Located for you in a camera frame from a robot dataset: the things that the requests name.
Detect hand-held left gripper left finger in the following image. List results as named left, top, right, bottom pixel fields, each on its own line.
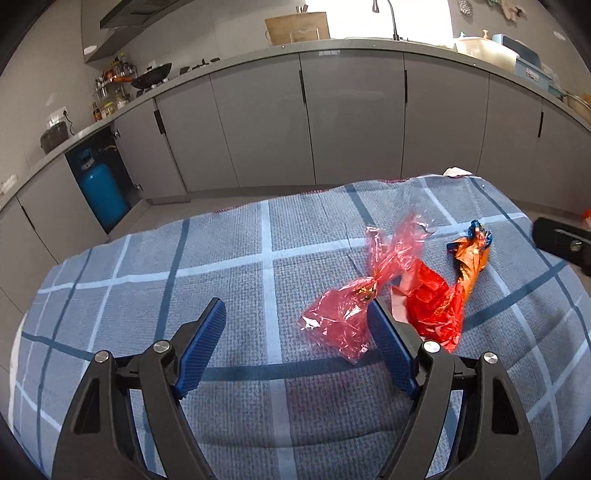
left=52, top=296, right=228, bottom=480

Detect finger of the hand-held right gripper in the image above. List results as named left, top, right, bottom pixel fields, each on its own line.
left=532, top=217, right=591, bottom=278

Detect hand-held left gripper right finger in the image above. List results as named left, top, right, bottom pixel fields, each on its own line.
left=366, top=299, right=533, bottom=480

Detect pink cellophane wrapper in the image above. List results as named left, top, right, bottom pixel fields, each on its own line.
left=299, top=210, right=437, bottom=365

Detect red orange foil wrapper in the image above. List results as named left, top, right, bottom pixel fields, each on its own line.
left=392, top=220, right=494, bottom=354

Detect blue plaid tablecloth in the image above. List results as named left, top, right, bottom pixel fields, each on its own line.
left=9, top=174, right=591, bottom=480

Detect blue dish rack box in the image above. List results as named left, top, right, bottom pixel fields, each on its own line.
left=492, top=34, right=552, bottom=90

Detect blue gas cylinder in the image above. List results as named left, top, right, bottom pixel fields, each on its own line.
left=76, top=148, right=130, bottom=229

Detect white plastic container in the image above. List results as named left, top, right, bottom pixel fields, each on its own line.
left=455, top=36, right=520, bottom=72

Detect hanging beige gloves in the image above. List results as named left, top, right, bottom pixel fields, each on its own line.
left=501, top=0, right=532, bottom=21

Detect grey base cabinets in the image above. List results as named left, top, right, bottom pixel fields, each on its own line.
left=0, top=41, right=591, bottom=333

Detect dark rice cooker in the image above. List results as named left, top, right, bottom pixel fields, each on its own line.
left=41, top=121, right=71, bottom=154

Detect bright window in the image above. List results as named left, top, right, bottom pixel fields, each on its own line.
left=305, top=0, right=455, bottom=40

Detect spice rack with bottles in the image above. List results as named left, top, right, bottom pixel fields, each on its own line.
left=91, top=53, right=139, bottom=121

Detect black wok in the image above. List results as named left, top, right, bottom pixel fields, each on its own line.
left=131, top=63, right=172, bottom=89

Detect metal faucet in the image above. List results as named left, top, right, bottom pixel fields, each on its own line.
left=372, top=0, right=400, bottom=41

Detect gas stove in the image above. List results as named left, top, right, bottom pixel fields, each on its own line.
left=180, top=58, right=222, bottom=75

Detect wooden cutting board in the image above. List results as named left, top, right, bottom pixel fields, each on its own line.
left=264, top=11, right=331, bottom=46

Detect range hood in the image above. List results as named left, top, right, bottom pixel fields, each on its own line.
left=99, top=0, right=171, bottom=29

